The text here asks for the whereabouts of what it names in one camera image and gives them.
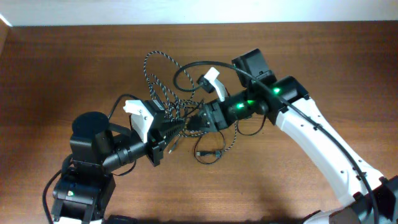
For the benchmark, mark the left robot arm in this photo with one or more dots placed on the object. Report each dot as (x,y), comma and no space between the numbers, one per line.
(85,182)

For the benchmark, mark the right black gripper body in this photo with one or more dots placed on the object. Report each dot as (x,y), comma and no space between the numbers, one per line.
(227,117)

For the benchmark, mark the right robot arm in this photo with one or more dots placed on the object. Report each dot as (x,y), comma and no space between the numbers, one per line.
(366,196)

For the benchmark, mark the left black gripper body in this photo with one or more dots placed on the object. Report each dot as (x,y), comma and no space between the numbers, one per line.
(156,149)

